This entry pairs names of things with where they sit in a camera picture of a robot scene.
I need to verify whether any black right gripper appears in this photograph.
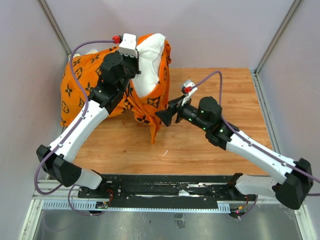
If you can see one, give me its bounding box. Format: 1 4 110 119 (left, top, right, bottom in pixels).
155 94 210 132

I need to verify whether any white pillow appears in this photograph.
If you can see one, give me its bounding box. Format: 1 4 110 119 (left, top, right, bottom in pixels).
132 33 166 98

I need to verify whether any orange monogram pillowcase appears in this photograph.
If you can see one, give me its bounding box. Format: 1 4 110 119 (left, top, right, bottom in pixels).
60 33 172 144

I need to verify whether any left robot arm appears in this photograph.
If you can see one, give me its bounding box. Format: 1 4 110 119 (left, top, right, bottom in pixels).
36 50 140 198

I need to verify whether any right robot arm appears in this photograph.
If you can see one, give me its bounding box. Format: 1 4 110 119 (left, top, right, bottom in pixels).
155 96 314 210

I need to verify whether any floral patterned cloth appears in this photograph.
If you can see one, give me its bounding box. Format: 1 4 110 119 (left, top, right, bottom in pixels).
68 47 99 60

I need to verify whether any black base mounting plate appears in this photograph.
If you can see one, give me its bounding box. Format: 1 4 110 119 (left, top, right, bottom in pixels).
77 173 256 207

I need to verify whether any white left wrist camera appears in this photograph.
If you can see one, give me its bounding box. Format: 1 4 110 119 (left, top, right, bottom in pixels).
118 33 138 58

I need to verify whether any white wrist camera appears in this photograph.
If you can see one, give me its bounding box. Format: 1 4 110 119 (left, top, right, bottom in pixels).
118 33 138 58
180 79 198 106

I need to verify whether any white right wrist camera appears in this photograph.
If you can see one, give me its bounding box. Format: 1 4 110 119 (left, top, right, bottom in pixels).
180 79 198 106

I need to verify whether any left aluminium frame post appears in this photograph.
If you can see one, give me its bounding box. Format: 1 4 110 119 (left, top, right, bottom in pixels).
36 0 72 57

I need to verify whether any aluminium frame post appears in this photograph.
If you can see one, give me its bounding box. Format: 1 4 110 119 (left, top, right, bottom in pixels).
36 0 72 57
253 0 304 76

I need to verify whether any slotted aluminium cable rail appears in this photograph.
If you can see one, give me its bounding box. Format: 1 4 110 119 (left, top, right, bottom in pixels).
41 199 231 214

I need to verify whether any right aluminium frame post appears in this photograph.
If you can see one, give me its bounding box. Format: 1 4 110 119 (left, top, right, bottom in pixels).
253 0 304 76

